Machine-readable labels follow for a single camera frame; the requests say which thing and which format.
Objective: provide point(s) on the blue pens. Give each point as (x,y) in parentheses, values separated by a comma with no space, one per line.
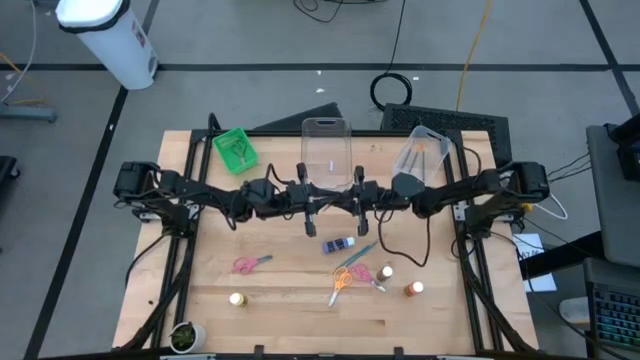
(409,161)

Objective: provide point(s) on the white trash can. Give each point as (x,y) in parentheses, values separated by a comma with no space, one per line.
(110,40)

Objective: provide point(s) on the yellow paint bottle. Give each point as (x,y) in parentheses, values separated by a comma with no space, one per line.
(237,299)

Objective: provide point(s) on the orange scissors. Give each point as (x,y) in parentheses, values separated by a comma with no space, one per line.
(341,280)

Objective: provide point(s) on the green plastic basket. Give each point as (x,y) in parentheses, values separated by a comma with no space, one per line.
(222,150)

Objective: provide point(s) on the pink scissors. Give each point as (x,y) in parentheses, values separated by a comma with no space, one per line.
(242,265)
(361,272)

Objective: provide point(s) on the black caster base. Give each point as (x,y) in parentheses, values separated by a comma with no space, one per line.
(6,170)

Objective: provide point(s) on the purple paint bottle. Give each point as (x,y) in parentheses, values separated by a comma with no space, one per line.
(335,246)

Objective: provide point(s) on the small black table clamp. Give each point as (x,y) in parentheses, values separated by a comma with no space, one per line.
(258,350)
(399,351)

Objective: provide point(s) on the grey cart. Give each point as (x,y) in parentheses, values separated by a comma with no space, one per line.
(615,210)

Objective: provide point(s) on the grey stand base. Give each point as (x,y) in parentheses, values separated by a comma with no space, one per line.
(30,112)

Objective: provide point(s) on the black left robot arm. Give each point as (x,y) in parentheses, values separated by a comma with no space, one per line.
(200,192)

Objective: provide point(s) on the brown paint bottle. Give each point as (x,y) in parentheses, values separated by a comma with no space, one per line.
(384,274)

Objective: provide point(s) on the clear plastic bin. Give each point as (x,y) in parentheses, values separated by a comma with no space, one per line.
(435,150)
(325,145)

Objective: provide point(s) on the white round object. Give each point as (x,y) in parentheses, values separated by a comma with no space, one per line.
(575,310)

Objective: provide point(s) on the orange paint bottle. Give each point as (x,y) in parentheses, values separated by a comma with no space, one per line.
(413,288)

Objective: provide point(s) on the black perforated computer case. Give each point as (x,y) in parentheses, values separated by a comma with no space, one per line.
(450,120)

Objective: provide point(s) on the black aluminium table frame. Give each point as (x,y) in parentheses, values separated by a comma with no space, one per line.
(370,133)

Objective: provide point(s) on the small plant in white pot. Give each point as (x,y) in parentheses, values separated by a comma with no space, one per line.
(187,340)

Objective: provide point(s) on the slim paintbrush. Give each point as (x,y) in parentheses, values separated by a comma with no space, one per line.
(357,256)
(423,160)
(415,160)

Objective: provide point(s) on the backlit keyboard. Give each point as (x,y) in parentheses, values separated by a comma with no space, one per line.
(617,315)

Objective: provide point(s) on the silver aluminium bar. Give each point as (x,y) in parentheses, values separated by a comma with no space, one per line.
(190,357)
(465,357)

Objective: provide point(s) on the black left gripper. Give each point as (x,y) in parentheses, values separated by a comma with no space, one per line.
(291,196)

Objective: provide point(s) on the white paper sheet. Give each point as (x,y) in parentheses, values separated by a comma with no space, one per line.
(530,245)

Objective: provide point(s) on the black device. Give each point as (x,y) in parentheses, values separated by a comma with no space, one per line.
(630,150)

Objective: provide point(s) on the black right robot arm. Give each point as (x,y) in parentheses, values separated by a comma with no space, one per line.
(465,192)

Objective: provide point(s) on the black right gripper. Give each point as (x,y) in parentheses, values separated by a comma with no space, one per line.
(379,195)

